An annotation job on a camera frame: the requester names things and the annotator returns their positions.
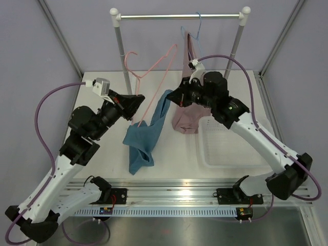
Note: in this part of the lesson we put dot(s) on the teal tank top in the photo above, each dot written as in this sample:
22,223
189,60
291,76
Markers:
142,138

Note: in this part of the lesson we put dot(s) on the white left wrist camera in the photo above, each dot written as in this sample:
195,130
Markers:
100,86

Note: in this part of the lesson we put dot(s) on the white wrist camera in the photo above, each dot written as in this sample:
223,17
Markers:
198,70
100,86

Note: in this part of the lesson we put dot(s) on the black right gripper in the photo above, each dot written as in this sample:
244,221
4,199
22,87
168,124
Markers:
181,95

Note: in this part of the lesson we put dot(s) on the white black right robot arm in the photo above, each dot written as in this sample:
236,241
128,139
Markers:
290,169

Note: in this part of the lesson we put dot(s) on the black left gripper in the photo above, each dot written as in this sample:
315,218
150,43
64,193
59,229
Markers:
126,105

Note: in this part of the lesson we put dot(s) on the aluminium frame post left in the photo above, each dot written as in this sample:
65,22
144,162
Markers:
58,33

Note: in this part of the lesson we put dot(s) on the aluminium frame post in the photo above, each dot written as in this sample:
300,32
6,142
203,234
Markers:
58,33
282,36

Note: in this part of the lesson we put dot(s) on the aluminium frame post right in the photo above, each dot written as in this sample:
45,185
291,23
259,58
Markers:
282,36

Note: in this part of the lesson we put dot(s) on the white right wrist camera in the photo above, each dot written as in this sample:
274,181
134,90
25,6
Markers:
198,70

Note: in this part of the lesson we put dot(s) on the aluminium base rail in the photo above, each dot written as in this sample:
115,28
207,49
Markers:
181,198

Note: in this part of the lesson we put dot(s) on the white and silver clothes rack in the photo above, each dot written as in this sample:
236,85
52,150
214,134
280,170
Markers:
117,17

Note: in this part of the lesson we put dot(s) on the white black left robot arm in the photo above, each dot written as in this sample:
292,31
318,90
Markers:
41,213

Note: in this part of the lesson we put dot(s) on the light blue wire hanger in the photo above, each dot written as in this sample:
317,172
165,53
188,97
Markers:
197,37

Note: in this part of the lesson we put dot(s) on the white plastic mesh basket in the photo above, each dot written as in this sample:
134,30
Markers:
221,148

